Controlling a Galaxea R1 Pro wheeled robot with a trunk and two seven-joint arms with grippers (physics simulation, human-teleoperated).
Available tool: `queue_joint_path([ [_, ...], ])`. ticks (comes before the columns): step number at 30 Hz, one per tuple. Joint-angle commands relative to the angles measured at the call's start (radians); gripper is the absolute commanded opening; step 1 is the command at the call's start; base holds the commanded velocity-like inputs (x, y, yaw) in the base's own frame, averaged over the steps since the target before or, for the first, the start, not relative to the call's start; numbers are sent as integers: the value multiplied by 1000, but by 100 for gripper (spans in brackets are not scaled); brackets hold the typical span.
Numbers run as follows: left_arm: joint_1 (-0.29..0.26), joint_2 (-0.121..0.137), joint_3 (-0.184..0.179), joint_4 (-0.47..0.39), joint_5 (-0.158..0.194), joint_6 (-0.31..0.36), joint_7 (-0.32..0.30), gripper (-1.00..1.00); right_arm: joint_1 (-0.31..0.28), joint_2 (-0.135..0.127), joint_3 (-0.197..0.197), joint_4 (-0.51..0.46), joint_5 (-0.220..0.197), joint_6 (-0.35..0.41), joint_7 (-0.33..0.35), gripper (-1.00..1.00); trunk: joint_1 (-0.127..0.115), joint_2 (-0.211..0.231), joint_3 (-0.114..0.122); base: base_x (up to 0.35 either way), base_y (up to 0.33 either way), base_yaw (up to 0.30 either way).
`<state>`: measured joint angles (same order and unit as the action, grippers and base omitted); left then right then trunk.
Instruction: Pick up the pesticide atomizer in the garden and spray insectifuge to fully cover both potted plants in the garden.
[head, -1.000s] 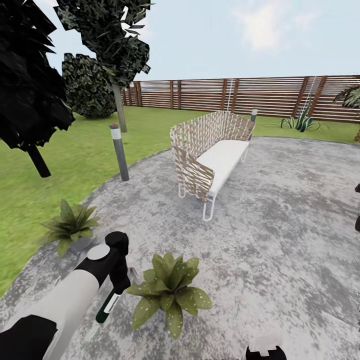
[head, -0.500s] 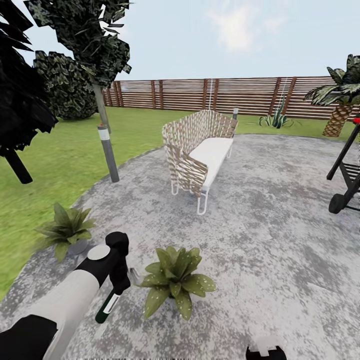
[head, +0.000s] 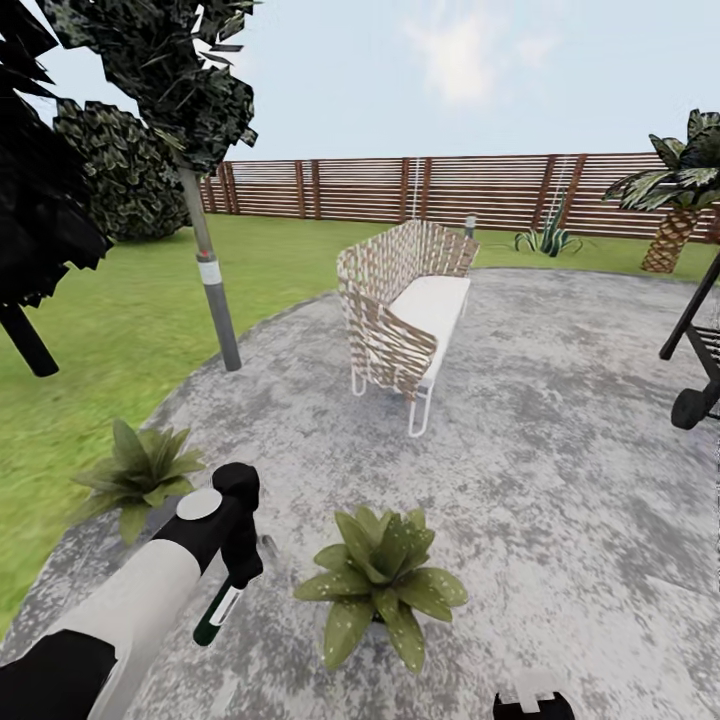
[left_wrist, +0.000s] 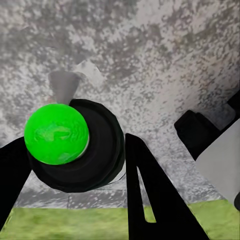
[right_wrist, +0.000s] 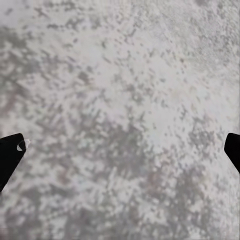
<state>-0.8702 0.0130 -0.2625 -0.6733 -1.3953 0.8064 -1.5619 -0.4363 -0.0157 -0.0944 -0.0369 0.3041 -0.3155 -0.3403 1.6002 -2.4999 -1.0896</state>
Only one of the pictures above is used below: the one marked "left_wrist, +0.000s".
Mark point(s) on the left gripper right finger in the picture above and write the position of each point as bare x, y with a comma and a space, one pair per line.
174, 220

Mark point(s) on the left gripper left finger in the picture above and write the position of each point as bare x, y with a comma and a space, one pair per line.
14, 170

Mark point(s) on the insectifuge atomizer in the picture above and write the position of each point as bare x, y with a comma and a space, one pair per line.
74, 145

